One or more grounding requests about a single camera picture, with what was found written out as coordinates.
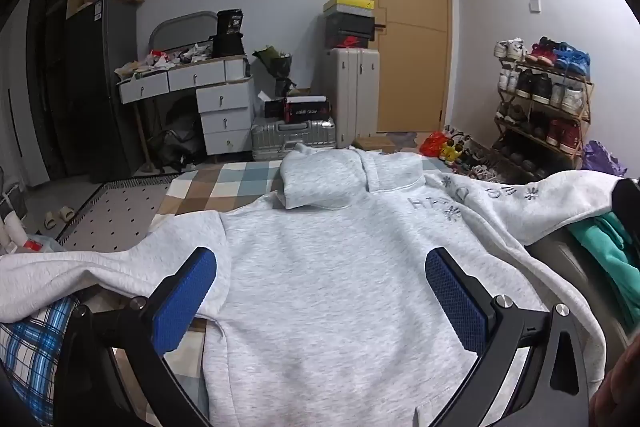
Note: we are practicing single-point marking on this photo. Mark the beige slipper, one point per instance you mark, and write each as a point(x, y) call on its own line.
point(51, 221)
point(66, 213)

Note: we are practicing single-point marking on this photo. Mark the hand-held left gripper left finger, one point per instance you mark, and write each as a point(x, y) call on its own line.
point(185, 297)

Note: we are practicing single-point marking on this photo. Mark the dark wrapped flower bouquet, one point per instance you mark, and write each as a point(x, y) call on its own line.
point(277, 64)

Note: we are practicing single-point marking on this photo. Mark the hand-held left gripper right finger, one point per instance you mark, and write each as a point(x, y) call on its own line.
point(455, 302)

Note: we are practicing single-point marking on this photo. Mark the red plastic bag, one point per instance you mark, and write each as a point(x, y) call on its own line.
point(432, 144)

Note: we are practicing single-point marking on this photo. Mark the brown cardboard box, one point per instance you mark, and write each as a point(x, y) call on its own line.
point(375, 144)

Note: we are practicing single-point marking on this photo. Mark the pile of crumpled papers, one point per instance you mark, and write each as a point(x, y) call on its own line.
point(160, 59)

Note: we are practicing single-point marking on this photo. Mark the wooden shoe rack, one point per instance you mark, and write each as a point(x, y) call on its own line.
point(585, 117)

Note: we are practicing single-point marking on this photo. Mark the teal sweatshirt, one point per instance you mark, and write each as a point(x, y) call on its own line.
point(605, 247)

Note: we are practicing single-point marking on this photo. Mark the purple bag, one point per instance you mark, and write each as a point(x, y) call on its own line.
point(602, 159)

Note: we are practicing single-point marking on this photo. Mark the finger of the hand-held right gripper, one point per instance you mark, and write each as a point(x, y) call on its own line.
point(627, 202)

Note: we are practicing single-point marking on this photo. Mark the pile of loose shoes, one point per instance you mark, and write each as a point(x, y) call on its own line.
point(467, 154)

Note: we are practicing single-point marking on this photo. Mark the blue plaid cloth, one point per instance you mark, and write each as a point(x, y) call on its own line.
point(30, 357)

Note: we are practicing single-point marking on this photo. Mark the yellow shoe box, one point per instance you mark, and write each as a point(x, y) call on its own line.
point(347, 4)

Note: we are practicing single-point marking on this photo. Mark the person's right forearm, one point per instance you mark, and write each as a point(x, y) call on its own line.
point(620, 392)

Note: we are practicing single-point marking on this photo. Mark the white wall switch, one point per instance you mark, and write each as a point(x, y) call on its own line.
point(535, 6)

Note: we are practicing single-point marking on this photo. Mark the grey rounded desk mirror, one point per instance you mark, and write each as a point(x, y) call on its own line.
point(185, 27)

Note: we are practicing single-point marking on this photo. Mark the tall dark grey cabinet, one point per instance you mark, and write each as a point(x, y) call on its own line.
point(105, 97)

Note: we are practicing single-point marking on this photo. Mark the checkered tablecloth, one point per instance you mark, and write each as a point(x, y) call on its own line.
point(225, 187)

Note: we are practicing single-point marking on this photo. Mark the wooden door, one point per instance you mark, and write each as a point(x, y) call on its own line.
point(410, 57)

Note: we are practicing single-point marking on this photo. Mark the black box with red stripe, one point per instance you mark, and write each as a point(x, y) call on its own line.
point(305, 109)

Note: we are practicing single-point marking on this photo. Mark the red and black shoe box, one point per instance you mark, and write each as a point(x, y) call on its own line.
point(350, 42)

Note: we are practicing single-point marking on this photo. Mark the black paper bag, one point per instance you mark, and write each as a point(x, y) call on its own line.
point(229, 32)

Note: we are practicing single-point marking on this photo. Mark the white drawer desk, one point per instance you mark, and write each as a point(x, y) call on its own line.
point(225, 99)

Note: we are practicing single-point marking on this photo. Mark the light grey hoodie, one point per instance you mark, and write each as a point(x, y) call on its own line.
point(325, 282)

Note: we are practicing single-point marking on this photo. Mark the white upright suitcase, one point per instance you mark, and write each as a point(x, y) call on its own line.
point(350, 97)

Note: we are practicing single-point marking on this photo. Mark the white plastic bag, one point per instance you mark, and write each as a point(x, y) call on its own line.
point(40, 244)

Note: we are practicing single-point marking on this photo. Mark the grey ottoman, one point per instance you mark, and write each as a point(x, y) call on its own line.
point(565, 257)

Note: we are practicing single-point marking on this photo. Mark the dotted grey rug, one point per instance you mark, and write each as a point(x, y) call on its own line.
point(115, 217)

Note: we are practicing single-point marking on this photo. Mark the silver suitcase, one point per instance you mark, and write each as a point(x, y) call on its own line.
point(295, 139)

